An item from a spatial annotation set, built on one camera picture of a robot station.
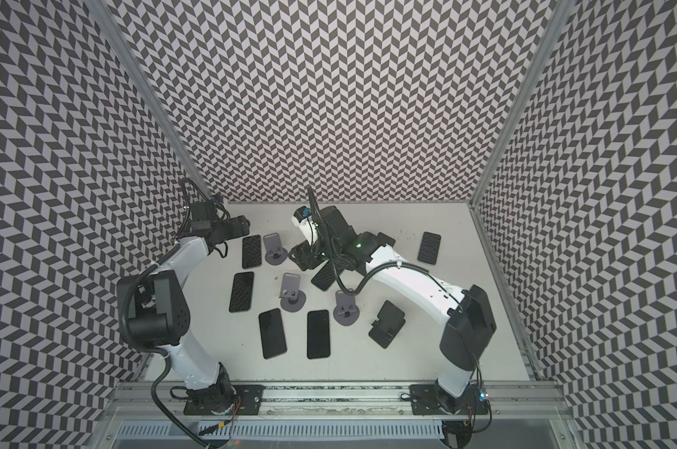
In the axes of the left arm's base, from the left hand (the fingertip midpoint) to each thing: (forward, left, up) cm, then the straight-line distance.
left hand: (239, 225), depth 95 cm
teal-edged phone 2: (-20, -2, -12) cm, 24 cm away
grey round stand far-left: (-7, -12, -8) cm, 16 cm away
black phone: (-34, -29, -13) cm, 46 cm away
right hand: (-19, -25, +10) cm, 33 cm away
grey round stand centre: (-28, -37, -8) cm, 47 cm away
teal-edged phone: (-13, -29, -14) cm, 35 cm away
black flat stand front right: (-31, -50, -9) cm, 60 cm away
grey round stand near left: (-23, -20, -8) cm, 32 cm away
